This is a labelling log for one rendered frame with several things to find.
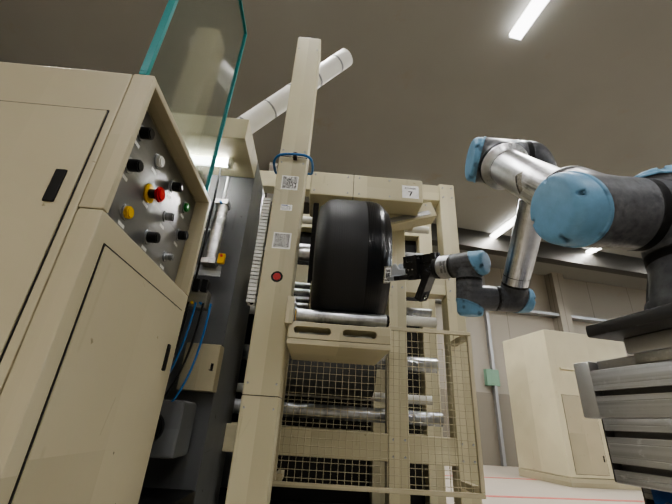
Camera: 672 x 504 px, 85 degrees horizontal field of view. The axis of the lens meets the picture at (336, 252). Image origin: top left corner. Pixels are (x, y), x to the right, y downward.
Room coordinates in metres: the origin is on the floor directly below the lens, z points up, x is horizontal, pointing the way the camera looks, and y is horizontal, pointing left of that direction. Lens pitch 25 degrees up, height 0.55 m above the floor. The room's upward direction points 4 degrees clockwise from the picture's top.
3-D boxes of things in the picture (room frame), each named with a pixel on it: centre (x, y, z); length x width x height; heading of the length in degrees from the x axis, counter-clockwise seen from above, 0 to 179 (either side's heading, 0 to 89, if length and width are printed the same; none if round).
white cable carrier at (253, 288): (1.39, 0.31, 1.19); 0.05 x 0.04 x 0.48; 2
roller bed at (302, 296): (1.83, 0.21, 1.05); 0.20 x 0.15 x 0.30; 92
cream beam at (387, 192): (1.76, -0.14, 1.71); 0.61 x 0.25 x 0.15; 92
